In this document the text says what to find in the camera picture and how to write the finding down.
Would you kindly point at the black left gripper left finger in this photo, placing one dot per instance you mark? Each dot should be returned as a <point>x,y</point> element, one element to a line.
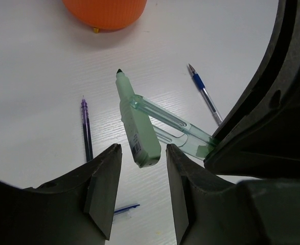
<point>76,208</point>

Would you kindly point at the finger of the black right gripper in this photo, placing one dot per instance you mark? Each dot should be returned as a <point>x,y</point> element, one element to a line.
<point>260,137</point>

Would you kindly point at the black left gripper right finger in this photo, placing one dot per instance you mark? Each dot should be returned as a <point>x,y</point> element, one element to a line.
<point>210,210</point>

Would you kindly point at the light green marker pen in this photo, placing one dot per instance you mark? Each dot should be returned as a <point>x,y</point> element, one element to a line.
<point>142,139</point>

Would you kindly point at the blue ballpoint pen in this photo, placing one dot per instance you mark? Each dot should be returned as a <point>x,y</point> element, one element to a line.
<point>202,88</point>

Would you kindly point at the green translucent utility knife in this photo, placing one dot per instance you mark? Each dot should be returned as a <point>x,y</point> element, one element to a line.
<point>193,141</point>

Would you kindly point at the blue pen cap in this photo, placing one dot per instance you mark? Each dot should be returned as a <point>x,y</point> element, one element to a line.
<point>125,208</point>

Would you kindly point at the purple gel pen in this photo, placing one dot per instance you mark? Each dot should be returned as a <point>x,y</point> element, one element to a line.
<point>86,130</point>

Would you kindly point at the orange round organizer container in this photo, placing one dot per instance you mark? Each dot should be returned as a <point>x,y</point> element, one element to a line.
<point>108,15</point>

